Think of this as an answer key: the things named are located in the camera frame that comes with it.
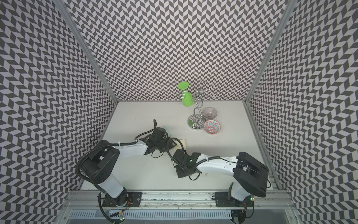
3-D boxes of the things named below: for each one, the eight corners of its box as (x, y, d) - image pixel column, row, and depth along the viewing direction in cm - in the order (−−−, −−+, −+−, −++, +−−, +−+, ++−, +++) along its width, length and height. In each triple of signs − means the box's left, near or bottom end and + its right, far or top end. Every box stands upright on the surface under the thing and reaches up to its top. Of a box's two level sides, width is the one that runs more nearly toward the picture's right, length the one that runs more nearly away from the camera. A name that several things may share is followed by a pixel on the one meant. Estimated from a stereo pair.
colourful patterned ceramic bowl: (204, 134, 100) (204, 131, 97) (202, 123, 106) (203, 120, 103) (220, 134, 100) (221, 131, 97) (218, 123, 106) (219, 120, 103)
